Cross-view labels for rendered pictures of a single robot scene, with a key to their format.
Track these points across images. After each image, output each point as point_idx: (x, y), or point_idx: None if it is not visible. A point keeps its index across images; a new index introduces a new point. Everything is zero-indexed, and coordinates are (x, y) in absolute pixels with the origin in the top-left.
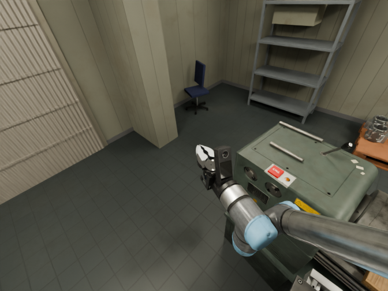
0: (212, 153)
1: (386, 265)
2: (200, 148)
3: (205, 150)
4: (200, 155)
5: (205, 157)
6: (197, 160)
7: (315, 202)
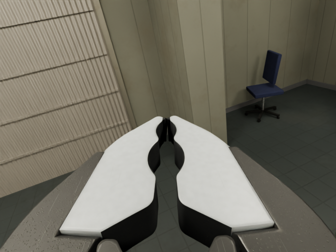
0: (214, 175)
1: None
2: (154, 126)
3: (175, 149)
4: (104, 173)
5: (124, 207)
6: (23, 218)
7: None
